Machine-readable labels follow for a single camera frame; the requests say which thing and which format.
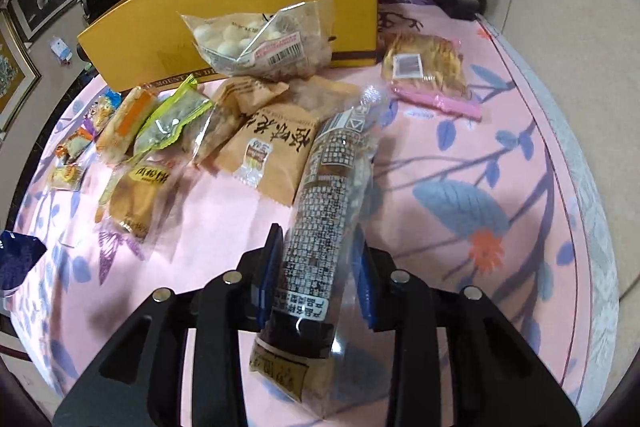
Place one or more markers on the white blue wall object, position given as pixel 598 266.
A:
pixel 62 51

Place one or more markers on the round cake clear packet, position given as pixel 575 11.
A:
pixel 140 192

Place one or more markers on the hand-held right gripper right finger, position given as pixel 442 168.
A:
pixel 365 292

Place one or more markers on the purple small snack packet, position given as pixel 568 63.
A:
pixel 100 114

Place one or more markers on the blue snack bag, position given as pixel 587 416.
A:
pixel 20 259

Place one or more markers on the yellow cardboard box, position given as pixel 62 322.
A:
pixel 225 7

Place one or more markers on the orange rice cracker packet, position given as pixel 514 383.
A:
pixel 125 127

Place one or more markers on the tan brown snack packet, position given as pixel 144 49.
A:
pixel 325 94
pixel 225 117

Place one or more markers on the gold framed picture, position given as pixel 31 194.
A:
pixel 10 72

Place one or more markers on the green clear snack packet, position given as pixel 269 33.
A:
pixel 172 122

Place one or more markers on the chips bag with pink zip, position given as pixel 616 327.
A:
pixel 430 62

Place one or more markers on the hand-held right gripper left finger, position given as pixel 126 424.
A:
pixel 267 287

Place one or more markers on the dark long cracker packet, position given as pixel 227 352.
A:
pixel 320 227

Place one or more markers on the brown packet with black print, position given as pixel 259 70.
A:
pixel 270 152

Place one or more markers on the white balls snack bag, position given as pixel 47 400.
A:
pixel 240 37

